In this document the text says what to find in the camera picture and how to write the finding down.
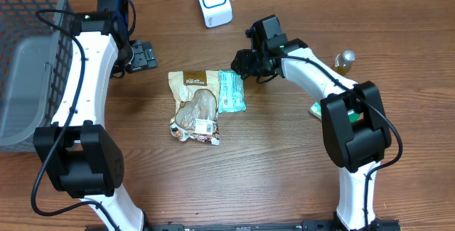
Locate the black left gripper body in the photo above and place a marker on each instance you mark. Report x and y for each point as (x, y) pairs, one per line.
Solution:
(142, 57)

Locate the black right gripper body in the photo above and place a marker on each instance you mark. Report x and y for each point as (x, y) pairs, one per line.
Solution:
(243, 62)

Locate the teal white tissue packet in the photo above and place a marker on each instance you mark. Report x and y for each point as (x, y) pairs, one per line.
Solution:
(315, 110)

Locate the yellow liquid bottle silver cap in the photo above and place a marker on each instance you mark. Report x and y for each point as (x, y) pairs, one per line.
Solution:
(343, 62)

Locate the green lid white jar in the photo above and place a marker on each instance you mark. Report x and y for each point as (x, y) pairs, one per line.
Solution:
(353, 116)

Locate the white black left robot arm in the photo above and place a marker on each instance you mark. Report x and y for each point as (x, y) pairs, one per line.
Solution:
(76, 152)

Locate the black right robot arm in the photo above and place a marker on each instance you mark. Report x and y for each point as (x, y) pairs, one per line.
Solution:
(355, 130)

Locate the white barcode scanner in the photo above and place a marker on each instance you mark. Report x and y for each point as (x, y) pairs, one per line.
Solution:
(216, 12)

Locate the grey plastic mesh basket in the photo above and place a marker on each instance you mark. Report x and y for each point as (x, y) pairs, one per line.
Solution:
(35, 63)

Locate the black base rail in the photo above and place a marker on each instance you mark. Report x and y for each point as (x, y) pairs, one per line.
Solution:
(307, 225)

